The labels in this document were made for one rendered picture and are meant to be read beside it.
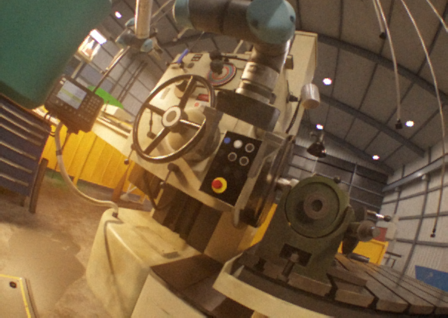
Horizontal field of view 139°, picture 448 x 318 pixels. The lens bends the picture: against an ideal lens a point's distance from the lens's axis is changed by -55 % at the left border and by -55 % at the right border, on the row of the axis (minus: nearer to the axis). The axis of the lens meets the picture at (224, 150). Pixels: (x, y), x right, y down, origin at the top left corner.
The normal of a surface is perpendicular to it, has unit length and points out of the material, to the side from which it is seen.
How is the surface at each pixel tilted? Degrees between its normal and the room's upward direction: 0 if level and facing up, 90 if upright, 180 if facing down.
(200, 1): 116
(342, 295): 90
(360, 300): 90
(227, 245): 90
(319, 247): 90
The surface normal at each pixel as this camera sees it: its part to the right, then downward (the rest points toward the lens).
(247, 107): -0.50, 0.04
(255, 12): -0.22, 0.17
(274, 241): -0.36, -0.35
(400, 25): -0.57, 0.82
